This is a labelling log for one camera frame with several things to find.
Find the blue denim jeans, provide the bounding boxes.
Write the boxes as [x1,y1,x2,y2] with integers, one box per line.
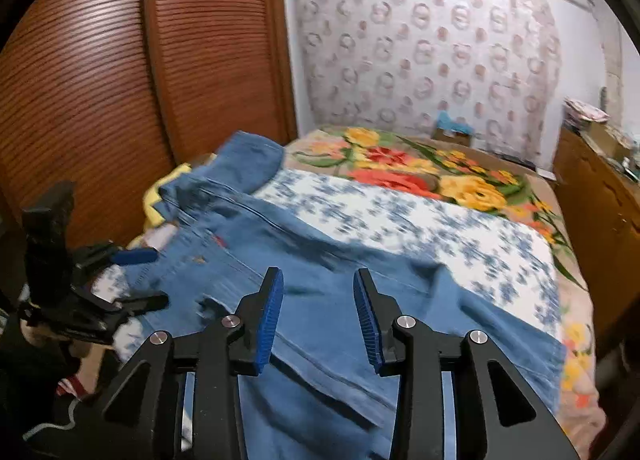
[125,131,564,459]

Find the yellow plush toy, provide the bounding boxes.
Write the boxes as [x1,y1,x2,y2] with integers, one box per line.
[127,163,192,249]

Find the blue white floral quilt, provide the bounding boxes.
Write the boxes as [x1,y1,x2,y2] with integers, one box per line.
[93,165,564,378]

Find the wooden louvered wardrobe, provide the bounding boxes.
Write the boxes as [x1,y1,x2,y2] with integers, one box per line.
[1,0,297,244]

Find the floral fleece blanket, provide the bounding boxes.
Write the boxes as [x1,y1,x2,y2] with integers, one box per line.
[267,127,606,458]

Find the wooden sideboard cabinet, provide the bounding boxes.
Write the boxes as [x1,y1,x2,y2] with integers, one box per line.
[553,128,639,357]

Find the cardboard box with blue bag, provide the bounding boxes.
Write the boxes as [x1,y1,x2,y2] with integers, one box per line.
[432,110,475,147]

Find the cardboard box on cabinet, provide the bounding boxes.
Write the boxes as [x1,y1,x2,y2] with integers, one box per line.
[587,123,632,163]

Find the stack of papers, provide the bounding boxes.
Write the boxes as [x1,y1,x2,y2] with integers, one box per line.
[563,98,610,131]

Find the circle patterned sheer curtain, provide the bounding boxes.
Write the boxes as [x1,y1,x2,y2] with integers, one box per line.
[294,0,562,160]

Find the beige side curtain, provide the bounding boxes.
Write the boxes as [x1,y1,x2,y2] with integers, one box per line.
[593,0,624,127]

